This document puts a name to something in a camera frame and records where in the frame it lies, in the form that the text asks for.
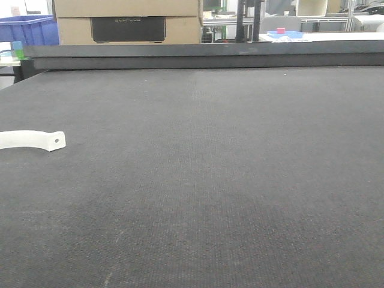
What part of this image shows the white curved PVC pipe clamp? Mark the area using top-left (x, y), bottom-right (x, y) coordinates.
top-left (1, 130), bottom-right (66, 152)

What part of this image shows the flat blue tray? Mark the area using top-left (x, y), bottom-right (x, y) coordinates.
top-left (266, 30), bottom-right (303, 39)

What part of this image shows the large cardboard box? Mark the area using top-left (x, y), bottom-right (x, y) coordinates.
top-left (54, 1), bottom-right (203, 45)

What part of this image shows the blue plastic crate background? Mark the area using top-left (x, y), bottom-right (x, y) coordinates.
top-left (0, 14), bottom-right (59, 46)

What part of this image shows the green and blue block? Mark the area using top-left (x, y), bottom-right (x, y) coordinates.
top-left (11, 41), bottom-right (25, 60)

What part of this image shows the black vertical post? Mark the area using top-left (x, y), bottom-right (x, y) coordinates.
top-left (235, 0), bottom-right (264, 43)

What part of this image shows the black raised table rail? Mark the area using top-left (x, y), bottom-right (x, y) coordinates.
top-left (24, 40), bottom-right (383, 70)

